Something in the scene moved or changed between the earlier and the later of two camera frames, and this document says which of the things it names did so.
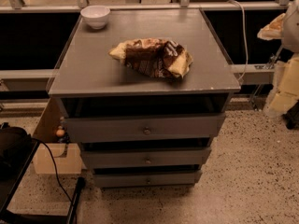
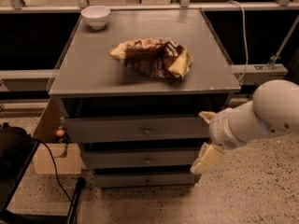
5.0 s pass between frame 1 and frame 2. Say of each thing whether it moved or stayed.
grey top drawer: stayed
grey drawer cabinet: stayed
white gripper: moved
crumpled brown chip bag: stayed
